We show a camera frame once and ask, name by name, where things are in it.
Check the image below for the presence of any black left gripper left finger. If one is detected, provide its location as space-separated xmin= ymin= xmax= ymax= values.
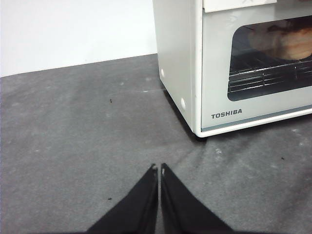
xmin=86 ymin=163 xmax=159 ymax=234

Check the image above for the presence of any dark grey table cloth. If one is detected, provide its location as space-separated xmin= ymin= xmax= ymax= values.
xmin=0 ymin=53 xmax=312 ymax=234

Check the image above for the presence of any oven door with pink handle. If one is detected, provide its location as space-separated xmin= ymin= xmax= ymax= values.
xmin=201 ymin=0 xmax=312 ymax=132

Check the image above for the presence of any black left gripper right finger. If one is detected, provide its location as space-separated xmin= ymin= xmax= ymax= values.
xmin=159 ymin=162 xmax=235 ymax=234

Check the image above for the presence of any golden brown bread roll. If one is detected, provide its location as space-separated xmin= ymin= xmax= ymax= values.
xmin=248 ymin=19 xmax=312 ymax=60

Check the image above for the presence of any white Toshiba toaster oven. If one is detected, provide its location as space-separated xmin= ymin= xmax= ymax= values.
xmin=152 ymin=0 xmax=312 ymax=139

